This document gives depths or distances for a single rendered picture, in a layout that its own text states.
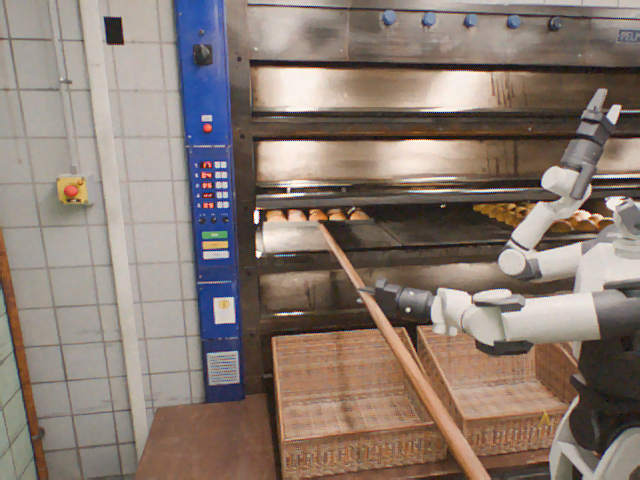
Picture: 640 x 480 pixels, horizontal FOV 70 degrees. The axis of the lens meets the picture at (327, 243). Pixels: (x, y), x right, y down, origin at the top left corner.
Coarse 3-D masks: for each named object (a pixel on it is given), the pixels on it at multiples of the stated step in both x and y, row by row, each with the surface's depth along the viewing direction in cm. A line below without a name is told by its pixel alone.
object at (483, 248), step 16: (544, 240) 201; (560, 240) 201; (576, 240) 201; (272, 256) 178; (288, 256) 179; (304, 256) 180; (320, 256) 182; (352, 256) 184; (368, 256) 185; (384, 256) 186; (400, 256) 187; (416, 256) 188; (432, 256) 189; (448, 256) 191
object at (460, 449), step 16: (320, 224) 218; (336, 256) 174; (352, 272) 150; (368, 304) 126; (384, 320) 115; (384, 336) 110; (400, 352) 100; (416, 368) 93; (416, 384) 89; (432, 400) 83; (432, 416) 80; (448, 416) 78; (448, 432) 75; (464, 448) 71; (464, 464) 68; (480, 464) 68
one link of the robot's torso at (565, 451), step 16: (576, 400) 119; (560, 432) 120; (624, 432) 105; (560, 448) 118; (576, 448) 120; (608, 448) 106; (624, 448) 103; (560, 464) 119; (576, 464) 113; (592, 464) 114; (608, 464) 105; (624, 464) 105
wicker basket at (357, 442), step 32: (288, 352) 184; (320, 352) 186; (384, 352) 190; (288, 384) 184; (320, 384) 186; (352, 384) 188; (384, 384) 190; (288, 416) 177; (320, 416) 177; (352, 416) 177; (384, 416) 177; (416, 416) 176; (288, 448) 143; (320, 448) 145; (352, 448) 148; (384, 448) 160; (416, 448) 159
